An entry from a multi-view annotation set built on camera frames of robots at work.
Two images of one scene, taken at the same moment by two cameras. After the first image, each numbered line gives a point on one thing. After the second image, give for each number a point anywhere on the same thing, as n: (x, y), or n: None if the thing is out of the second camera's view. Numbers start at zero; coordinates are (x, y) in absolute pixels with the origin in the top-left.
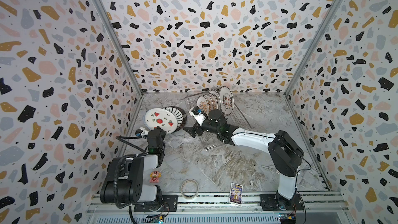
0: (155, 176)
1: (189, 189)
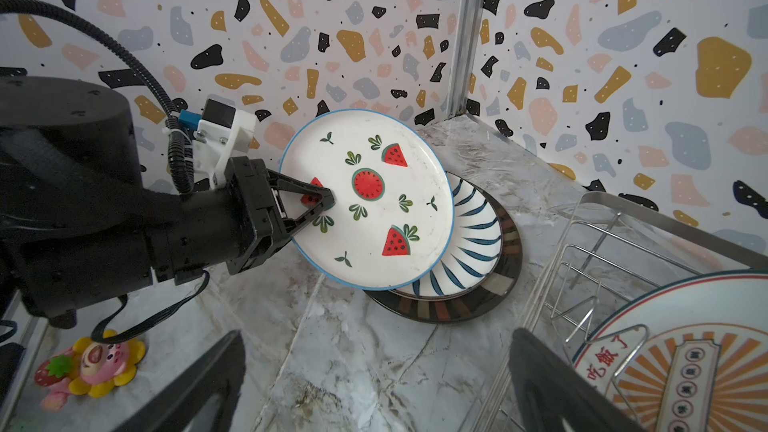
0: (88, 368)
1: None
